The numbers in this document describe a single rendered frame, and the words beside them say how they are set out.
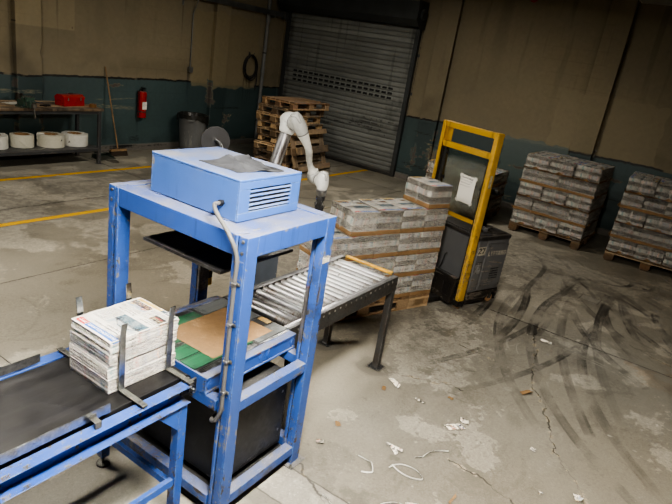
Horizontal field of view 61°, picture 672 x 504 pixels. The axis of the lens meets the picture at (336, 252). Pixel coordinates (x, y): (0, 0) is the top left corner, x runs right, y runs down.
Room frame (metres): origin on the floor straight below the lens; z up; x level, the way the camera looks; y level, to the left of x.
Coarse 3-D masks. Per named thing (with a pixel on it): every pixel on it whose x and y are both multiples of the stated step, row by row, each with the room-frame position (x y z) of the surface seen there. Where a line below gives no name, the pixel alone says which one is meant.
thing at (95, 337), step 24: (96, 312) 2.31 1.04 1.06; (120, 312) 2.35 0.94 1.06; (144, 312) 2.39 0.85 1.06; (168, 312) 2.43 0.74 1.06; (72, 336) 2.21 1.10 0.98; (96, 336) 2.13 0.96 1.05; (144, 336) 2.23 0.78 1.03; (72, 360) 2.22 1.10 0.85; (96, 360) 2.12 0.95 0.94; (144, 360) 2.25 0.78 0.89; (96, 384) 2.12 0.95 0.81
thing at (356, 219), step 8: (352, 208) 4.91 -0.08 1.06; (360, 208) 4.96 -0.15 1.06; (368, 208) 5.00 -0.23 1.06; (344, 216) 4.90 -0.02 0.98; (352, 216) 4.81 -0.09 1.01; (360, 216) 4.83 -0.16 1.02; (368, 216) 4.88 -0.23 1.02; (376, 216) 4.93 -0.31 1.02; (344, 224) 4.88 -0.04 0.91; (352, 224) 4.79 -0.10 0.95; (360, 224) 4.84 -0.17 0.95; (368, 224) 4.90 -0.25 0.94; (376, 224) 4.95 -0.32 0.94
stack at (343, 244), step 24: (312, 240) 4.77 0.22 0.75; (336, 240) 4.68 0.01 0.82; (360, 240) 4.86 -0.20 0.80; (384, 240) 5.04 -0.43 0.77; (408, 240) 5.23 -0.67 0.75; (360, 264) 4.88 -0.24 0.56; (384, 264) 5.06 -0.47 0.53; (408, 264) 5.27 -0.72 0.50; (408, 288) 5.31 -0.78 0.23; (360, 312) 4.95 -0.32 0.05
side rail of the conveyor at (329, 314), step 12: (396, 276) 4.09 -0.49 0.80; (372, 288) 3.77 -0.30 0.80; (384, 288) 3.93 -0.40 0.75; (348, 300) 3.50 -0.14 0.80; (360, 300) 3.63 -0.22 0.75; (372, 300) 3.79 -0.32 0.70; (324, 312) 3.25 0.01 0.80; (336, 312) 3.38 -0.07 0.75; (348, 312) 3.51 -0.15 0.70; (288, 324) 3.01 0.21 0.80; (324, 324) 3.27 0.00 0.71
